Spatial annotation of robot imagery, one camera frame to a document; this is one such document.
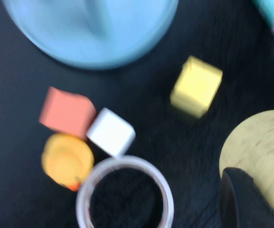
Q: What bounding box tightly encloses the white cube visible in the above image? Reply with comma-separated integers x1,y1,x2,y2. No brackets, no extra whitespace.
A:
86,107,136,159

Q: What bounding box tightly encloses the blue cup stand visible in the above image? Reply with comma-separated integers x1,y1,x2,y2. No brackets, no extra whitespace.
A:
1,0,179,71

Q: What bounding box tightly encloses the white tape roll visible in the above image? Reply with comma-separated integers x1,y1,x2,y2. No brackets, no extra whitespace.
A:
76,155,174,228

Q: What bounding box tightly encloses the yellow cup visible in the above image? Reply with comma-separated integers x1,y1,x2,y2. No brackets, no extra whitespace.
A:
218,109,274,224

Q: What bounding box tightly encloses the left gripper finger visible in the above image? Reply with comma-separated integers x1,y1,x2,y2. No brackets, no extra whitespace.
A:
219,167,274,228

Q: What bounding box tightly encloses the orange cube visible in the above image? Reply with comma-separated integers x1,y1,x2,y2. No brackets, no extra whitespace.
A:
38,85,97,141

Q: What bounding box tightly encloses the yellow rubber duck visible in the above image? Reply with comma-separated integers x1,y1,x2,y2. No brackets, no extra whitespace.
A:
41,133,95,192

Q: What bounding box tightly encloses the yellow cube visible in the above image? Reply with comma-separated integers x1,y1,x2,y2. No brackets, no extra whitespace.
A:
169,55,224,120

